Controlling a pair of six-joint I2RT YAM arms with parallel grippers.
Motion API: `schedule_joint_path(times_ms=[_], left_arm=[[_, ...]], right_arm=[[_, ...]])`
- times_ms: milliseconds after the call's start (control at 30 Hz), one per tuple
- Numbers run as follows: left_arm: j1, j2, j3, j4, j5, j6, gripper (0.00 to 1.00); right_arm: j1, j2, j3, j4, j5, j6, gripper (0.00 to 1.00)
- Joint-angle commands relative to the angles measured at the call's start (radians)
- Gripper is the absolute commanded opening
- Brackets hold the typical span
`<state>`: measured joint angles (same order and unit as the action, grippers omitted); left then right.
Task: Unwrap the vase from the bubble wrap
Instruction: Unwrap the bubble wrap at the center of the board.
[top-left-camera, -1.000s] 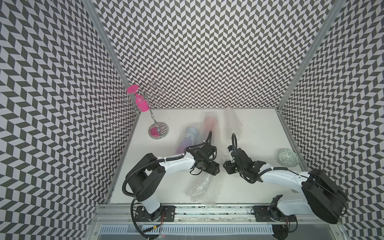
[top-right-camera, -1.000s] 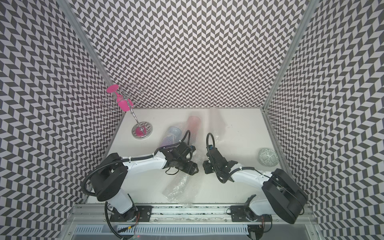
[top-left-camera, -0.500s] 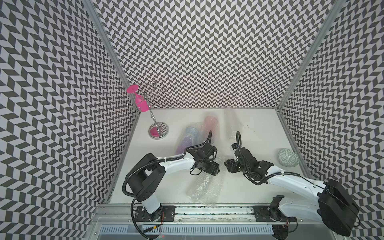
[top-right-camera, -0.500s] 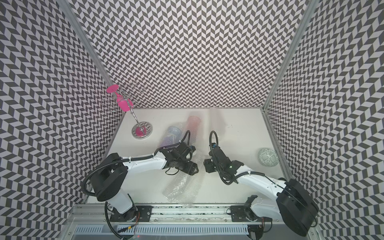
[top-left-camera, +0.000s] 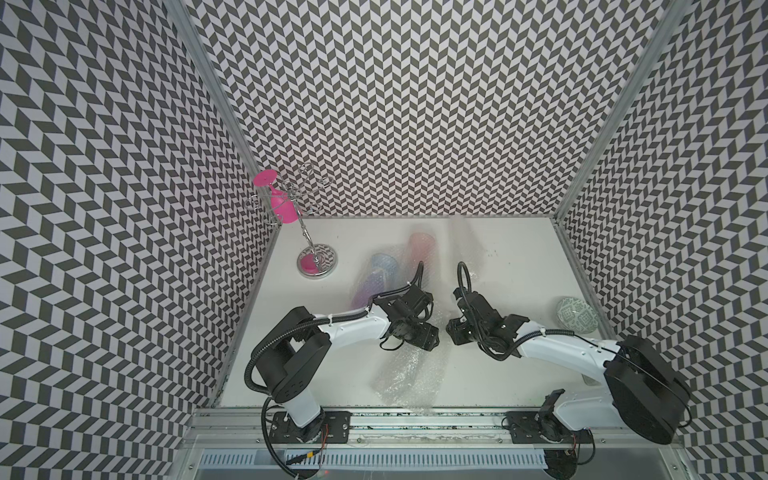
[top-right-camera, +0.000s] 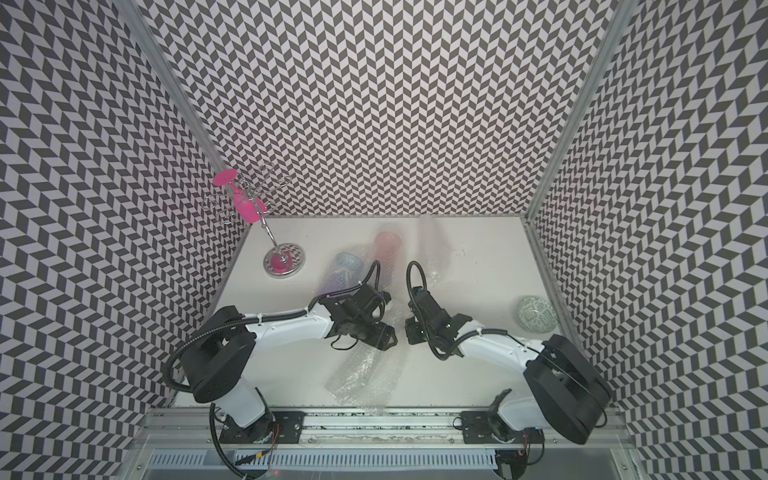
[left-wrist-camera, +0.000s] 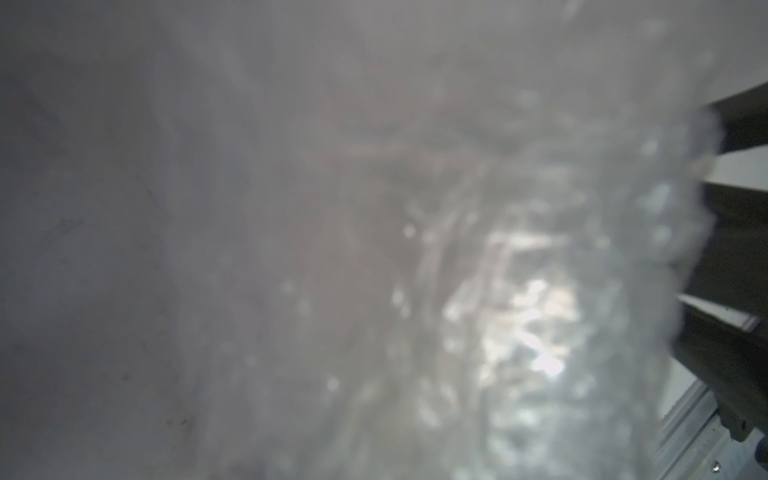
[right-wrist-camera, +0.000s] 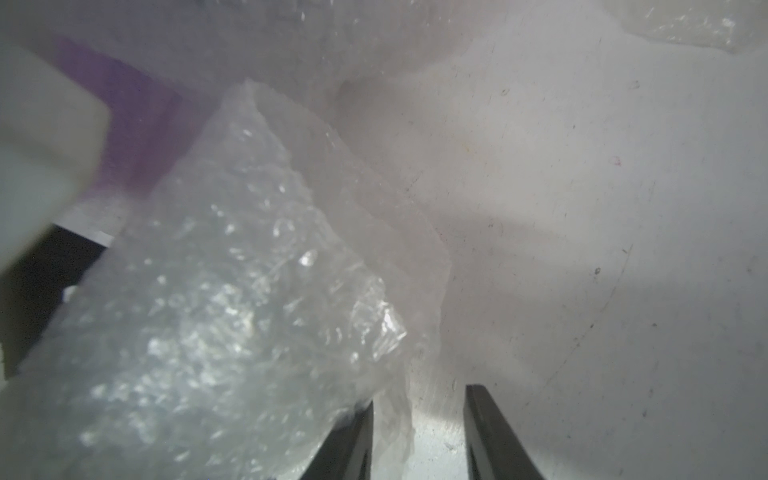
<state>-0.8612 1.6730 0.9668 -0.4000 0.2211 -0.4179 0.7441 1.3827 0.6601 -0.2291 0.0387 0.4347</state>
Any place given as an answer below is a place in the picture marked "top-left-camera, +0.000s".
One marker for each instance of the clear bubble wrap sheet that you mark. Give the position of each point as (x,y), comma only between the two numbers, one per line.
(411,378)

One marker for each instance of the pink plastic wine glass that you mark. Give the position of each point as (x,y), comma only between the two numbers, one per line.
(280,202)

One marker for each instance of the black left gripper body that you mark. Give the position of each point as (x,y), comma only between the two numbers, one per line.
(409,321)

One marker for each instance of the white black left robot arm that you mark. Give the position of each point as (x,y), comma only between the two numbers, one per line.
(283,364)

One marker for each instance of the pink wrapped vase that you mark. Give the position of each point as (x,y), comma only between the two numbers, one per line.
(421,248)

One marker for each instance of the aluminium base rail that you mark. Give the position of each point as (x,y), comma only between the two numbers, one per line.
(397,427)

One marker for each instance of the blue purple wrapped vase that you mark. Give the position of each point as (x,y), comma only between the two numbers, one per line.
(379,275)

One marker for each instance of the green patterned bowl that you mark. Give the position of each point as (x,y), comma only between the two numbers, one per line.
(577,315)

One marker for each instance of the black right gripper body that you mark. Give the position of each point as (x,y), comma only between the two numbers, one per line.
(478,333)

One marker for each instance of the clear wrapped vase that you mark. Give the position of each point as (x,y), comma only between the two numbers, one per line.
(466,246)

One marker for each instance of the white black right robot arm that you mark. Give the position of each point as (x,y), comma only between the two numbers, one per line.
(635,387)

